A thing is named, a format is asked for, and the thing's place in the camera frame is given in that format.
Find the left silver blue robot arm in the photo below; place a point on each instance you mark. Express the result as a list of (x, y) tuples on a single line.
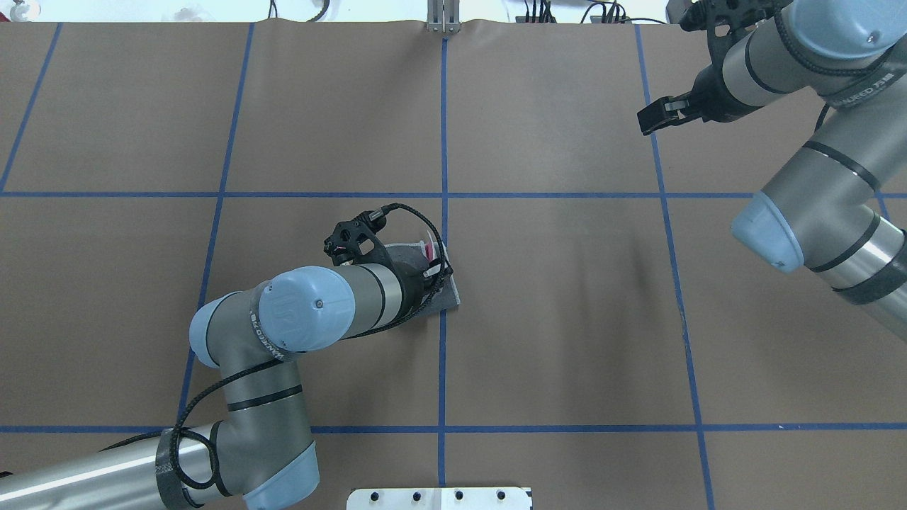
[(248, 434)]

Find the aluminium frame post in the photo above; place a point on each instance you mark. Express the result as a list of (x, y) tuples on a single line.
[(444, 16)]

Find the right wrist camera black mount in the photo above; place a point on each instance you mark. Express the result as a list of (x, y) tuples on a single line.
[(725, 22)]

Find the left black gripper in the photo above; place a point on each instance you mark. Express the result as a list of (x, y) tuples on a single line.
[(410, 276)]

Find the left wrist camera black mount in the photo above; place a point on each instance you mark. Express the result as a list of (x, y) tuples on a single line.
[(355, 241)]

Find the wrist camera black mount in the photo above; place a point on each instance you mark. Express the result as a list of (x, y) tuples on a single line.
[(725, 22), (355, 241)]

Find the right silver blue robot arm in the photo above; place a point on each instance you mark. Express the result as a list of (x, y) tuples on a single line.
[(813, 213)]

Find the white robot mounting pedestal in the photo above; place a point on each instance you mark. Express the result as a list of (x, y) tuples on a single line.
[(441, 498)]

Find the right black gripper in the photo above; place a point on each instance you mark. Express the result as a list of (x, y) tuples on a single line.
[(711, 99)]

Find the pink and grey towel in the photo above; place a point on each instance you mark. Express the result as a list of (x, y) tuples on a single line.
[(447, 297)]

